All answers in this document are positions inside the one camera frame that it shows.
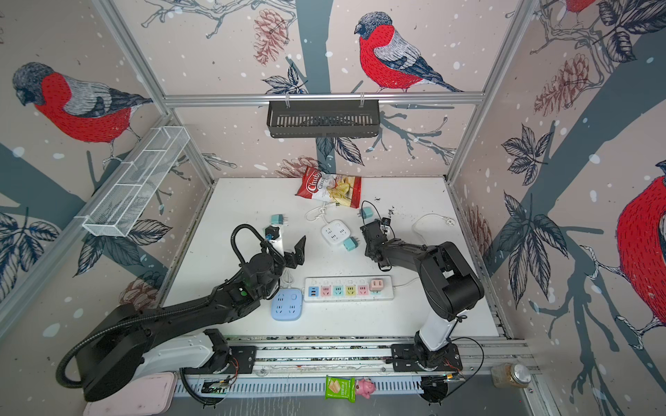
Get pink pig toy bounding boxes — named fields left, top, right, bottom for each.
left=355, top=378, right=376, bottom=400

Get long white pastel power strip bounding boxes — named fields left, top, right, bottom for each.
left=304, top=276, right=395, bottom=303

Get teal charger plug near bag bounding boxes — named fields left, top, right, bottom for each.
left=360, top=206, right=374, bottom=220

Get glass jar with lid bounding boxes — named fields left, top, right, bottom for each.
left=491, top=363, right=532, bottom=388

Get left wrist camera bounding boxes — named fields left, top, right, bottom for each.
left=264, top=225, right=284, bottom=255

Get red white chips bag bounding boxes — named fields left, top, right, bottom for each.
left=296, top=167, right=362, bottom=209

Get long strip white cable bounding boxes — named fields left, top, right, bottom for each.
left=393, top=212, right=457, bottom=288

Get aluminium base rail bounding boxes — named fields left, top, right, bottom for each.
left=108, top=335, right=537, bottom=399

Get aluminium frame post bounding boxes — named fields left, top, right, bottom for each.
left=92, top=0, right=214, bottom=187
left=447, top=0, right=539, bottom=185

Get aluminium frame top bar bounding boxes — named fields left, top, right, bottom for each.
left=162, top=92, right=486, bottom=109

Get black hanging wire basket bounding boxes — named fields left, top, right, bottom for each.
left=266, top=100, right=381, bottom=139

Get aluminium frame post back right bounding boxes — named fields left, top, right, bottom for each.
left=447, top=0, right=539, bottom=185

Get white square power strip cable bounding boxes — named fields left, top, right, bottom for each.
left=304, top=201, right=334, bottom=224

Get aluminium frame post back left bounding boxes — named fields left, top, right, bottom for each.
left=92, top=0, right=214, bottom=187

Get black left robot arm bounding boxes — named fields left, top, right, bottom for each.
left=55, top=224, right=307, bottom=402

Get pink tray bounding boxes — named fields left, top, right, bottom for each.
left=83, top=373, right=177, bottom=416

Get blue square power strip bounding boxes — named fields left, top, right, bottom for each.
left=271, top=288, right=303, bottom=322

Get pink charger plug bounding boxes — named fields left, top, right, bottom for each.
left=369, top=278, right=384, bottom=292

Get green snack packet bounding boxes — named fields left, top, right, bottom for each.
left=324, top=376, right=357, bottom=403

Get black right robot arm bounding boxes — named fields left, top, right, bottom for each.
left=361, top=218, right=485, bottom=373

